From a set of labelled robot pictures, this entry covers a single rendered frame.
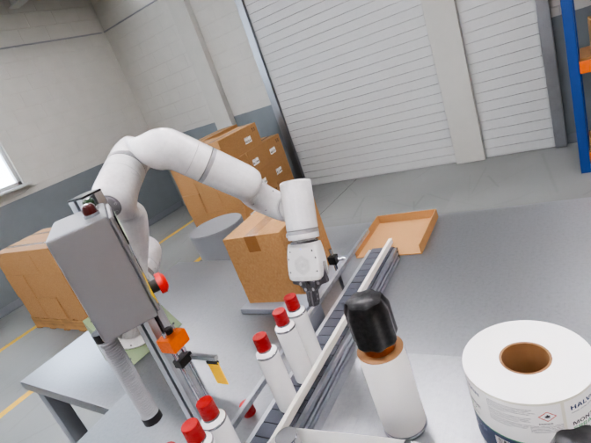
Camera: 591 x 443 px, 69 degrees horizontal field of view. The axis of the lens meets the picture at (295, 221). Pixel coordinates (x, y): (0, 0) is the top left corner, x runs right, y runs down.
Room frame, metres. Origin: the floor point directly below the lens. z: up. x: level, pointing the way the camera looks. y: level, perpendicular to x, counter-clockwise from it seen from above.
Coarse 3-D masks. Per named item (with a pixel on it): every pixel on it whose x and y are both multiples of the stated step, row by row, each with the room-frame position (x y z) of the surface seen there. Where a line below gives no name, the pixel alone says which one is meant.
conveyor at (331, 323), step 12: (372, 252) 1.44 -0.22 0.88; (372, 264) 1.35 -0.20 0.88; (360, 276) 1.30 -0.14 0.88; (348, 288) 1.25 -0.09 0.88; (336, 312) 1.14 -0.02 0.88; (336, 324) 1.08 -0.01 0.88; (324, 336) 1.05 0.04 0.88; (336, 348) 0.97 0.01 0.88; (324, 372) 0.90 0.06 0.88; (312, 384) 0.87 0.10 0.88; (276, 408) 0.84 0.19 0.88; (300, 408) 0.81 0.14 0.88; (264, 420) 0.81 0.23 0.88; (276, 420) 0.80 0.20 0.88; (264, 432) 0.78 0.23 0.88
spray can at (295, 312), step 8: (288, 296) 0.95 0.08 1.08; (296, 296) 0.95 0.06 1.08; (288, 304) 0.94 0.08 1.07; (296, 304) 0.94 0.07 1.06; (288, 312) 0.95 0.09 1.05; (296, 312) 0.93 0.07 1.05; (304, 312) 0.94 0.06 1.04; (296, 320) 0.93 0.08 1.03; (304, 320) 0.93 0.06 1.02; (304, 328) 0.93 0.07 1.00; (312, 328) 0.95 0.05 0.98; (304, 336) 0.93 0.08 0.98; (312, 336) 0.94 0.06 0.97; (304, 344) 0.93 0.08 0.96; (312, 344) 0.93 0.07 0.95; (312, 352) 0.93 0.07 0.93; (320, 352) 0.94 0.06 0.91; (312, 360) 0.93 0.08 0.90
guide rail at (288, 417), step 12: (384, 252) 1.35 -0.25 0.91; (372, 276) 1.23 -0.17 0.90; (360, 288) 1.16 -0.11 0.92; (336, 336) 0.98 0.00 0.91; (324, 348) 0.94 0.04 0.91; (324, 360) 0.91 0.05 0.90; (312, 372) 0.87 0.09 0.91; (300, 396) 0.81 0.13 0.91; (288, 408) 0.78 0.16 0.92; (288, 420) 0.76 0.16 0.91; (276, 432) 0.73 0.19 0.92
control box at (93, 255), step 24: (72, 216) 0.78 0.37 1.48; (96, 216) 0.69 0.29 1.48; (48, 240) 0.64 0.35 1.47; (72, 240) 0.65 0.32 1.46; (96, 240) 0.66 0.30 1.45; (120, 240) 0.67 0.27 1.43; (72, 264) 0.64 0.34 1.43; (96, 264) 0.65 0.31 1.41; (120, 264) 0.66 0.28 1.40; (72, 288) 0.64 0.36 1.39; (96, 288) 0.65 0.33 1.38; (120, 288) 0.66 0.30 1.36; (144, 288) 0.67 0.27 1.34; (96, 312) 0.64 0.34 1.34; (120, 312) 0.65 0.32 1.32; (144, 312) 0.66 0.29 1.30
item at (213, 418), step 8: (200, 400) 0.69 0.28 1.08; (208, 400) 0.68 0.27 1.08; (200, 408) 0.67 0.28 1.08; (208, 408) 0.67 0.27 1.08; (216, 408) 0.68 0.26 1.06; (208, 416) 0.66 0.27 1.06; (216, 416) 0.67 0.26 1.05; (224, 416) 0.68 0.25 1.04; (208, 424) 0.66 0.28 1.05; (216, 424) 0.66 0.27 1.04; (224, 424) 0.67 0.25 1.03; (216, 432) 0.66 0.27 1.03; (224, 432) 0.66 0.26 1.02; (232, 432) 0.67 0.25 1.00; (216, 440) 0.66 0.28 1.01; (224, 440) 0.66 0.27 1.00; (232, 440) 0.67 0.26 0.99
